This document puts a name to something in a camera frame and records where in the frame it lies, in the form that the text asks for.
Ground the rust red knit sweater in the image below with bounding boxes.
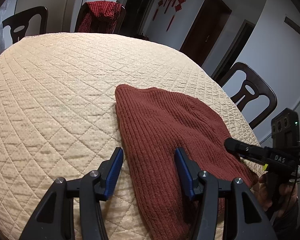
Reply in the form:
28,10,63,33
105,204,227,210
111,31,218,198
115,85,258,239

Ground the right hand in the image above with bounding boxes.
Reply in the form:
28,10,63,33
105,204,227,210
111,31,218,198
256,173,298,217

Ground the dark wooden chair right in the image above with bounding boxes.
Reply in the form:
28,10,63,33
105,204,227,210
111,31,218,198
219,62,277,129

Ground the dark wooden chair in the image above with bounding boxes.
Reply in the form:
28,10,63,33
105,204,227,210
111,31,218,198
2,6,48,44
219,62,277,129
74,2,126,34

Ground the cream quilted bed cover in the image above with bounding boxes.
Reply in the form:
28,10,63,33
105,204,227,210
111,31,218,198
0,33,258,239

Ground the dark wooden door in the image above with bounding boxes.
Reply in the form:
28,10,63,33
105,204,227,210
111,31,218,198
180,0,232,66

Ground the red checkered garment on chair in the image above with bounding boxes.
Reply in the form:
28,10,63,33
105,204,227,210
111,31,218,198
77,0,123,34

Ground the dark wooden chair left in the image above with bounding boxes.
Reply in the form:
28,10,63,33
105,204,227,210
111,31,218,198
2,6,48,44

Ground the dark wooden chair middle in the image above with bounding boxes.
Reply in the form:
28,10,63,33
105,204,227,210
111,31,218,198
74,2,126,34

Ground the grey wardrobe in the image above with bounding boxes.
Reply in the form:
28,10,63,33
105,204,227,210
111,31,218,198
14,0,91,34

